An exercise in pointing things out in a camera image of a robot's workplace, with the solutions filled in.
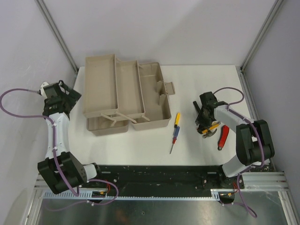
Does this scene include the beige plastic tool box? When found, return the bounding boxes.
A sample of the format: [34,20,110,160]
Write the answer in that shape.
[82,54,175,136]

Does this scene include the yellow black utility knife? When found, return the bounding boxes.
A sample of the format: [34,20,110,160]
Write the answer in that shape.
[207,121,221,133]

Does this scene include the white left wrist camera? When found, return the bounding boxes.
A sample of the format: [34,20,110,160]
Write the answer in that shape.
[39,82,49,98]

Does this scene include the right aluminium frame post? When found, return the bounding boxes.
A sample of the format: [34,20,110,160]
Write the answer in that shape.
[240,0,286,72]

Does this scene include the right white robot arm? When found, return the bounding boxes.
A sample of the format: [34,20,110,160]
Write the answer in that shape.
[193,92,275,189]

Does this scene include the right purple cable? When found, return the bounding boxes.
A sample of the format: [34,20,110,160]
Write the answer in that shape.
[212,87,268,218]

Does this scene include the white slotted cable duct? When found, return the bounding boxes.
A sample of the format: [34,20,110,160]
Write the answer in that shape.
[42,190,225,201]

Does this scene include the black rubber mallet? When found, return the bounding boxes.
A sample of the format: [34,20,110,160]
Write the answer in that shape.
[197,123,208,135]

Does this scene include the aluminium frame post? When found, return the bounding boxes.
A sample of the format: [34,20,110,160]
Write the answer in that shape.
[240,0,286,72]
[35,0,79,74]

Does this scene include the blue red handled screwdriver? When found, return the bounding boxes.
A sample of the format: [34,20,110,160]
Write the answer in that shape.
[169,126,180,154]

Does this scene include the left aluminium frame post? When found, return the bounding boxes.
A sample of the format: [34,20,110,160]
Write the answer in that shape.
[35,0,79,74]

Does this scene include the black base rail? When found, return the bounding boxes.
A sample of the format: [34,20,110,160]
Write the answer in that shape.
[98,165,244,197]

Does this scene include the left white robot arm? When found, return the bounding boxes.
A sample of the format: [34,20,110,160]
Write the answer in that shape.
[37,80,104,196]

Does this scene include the red folding utility knife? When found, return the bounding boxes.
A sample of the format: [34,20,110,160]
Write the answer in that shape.
[217,125,230,151]

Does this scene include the black handled claw hammer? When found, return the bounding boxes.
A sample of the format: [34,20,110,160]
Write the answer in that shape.
[193,101,217,138]

